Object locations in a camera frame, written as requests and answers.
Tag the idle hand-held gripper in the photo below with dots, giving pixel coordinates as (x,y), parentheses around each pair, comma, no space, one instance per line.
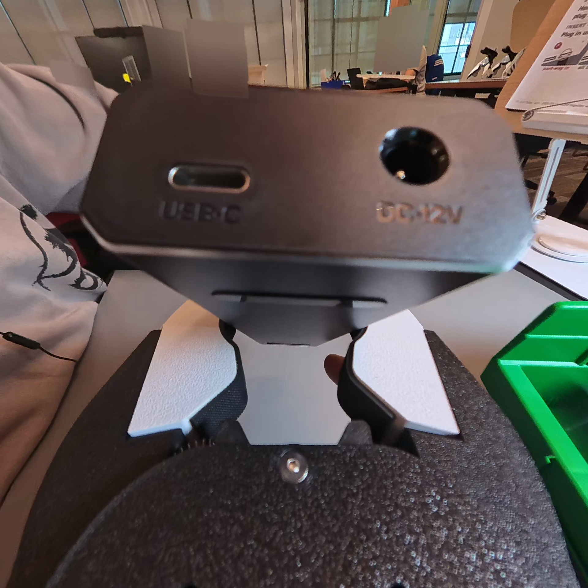
(484,59)
(510,59)

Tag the black computer tower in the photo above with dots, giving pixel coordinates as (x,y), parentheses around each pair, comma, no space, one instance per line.
(105,50)

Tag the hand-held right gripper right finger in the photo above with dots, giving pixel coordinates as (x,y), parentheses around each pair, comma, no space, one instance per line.
(404,367)

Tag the wooden background table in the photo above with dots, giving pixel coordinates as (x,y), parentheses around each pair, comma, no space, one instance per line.
(459,86)

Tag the person's right hand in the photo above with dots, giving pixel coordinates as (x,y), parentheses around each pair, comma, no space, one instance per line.
(334,367)

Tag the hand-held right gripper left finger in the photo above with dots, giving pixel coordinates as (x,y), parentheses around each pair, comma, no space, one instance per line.
(183,376)

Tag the white document stand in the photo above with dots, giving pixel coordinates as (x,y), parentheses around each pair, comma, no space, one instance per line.
(560,257)

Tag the glass window wall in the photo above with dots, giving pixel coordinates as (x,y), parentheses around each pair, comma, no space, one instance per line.
(349,36)

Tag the person's grey printed hoodie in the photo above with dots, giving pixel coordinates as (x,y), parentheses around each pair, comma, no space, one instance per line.
(41,367)

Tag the black usb hub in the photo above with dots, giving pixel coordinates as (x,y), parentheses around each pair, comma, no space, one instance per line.
(298,193)

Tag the printed instruction sheet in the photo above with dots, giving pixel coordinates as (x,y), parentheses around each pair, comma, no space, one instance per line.
(560,59)

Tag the green plastic bin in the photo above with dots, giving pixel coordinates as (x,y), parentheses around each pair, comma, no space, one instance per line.
(551,404)

